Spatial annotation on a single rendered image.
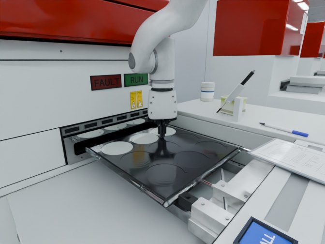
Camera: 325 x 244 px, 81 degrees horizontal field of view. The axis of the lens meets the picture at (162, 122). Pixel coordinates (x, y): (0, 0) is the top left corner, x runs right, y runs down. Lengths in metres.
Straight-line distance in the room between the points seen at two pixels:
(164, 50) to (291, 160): 0.44
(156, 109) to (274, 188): 0.41
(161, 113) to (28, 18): 0.42
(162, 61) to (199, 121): 0.30
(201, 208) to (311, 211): 0.17
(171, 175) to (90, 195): 0.23
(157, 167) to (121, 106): 0.32
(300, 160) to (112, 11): 0.63
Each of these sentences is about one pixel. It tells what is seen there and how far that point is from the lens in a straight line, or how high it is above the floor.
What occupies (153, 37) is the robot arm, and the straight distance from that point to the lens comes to 0.54.
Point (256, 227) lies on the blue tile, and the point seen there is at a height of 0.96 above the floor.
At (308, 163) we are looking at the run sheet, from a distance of 0.50.
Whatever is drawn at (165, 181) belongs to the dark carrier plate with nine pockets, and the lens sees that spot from 0.47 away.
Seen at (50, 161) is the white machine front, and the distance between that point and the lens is 0.69.
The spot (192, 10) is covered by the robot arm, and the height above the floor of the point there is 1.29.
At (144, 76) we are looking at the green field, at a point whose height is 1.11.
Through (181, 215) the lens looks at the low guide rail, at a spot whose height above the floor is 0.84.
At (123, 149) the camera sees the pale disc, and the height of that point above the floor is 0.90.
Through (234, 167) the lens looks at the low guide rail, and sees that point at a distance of 0.68.
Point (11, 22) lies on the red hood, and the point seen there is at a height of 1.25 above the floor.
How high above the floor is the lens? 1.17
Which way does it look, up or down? 18 degrees down
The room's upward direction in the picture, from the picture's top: straight up
